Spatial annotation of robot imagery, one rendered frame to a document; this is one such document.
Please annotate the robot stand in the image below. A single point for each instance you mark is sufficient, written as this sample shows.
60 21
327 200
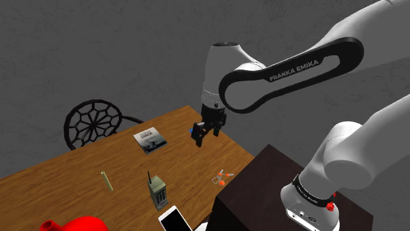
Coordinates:
256 198

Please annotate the white smartphone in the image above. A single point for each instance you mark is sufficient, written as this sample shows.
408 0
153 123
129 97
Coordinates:
174 220

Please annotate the grey book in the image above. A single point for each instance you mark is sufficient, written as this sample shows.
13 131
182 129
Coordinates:
150 140

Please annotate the red vase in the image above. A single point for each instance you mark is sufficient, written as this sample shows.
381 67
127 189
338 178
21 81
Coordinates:
77 224

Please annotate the olive green walkie-talkie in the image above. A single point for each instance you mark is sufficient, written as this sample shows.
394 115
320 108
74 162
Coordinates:
157 193

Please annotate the wooden table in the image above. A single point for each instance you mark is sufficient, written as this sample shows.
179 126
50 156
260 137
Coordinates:
80 195

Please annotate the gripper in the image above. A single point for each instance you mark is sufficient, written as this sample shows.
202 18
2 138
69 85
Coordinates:
212 116

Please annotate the olive green stick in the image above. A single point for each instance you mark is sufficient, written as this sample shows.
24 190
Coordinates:
107 181

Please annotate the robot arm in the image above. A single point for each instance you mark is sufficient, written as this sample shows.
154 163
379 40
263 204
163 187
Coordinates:
346 160

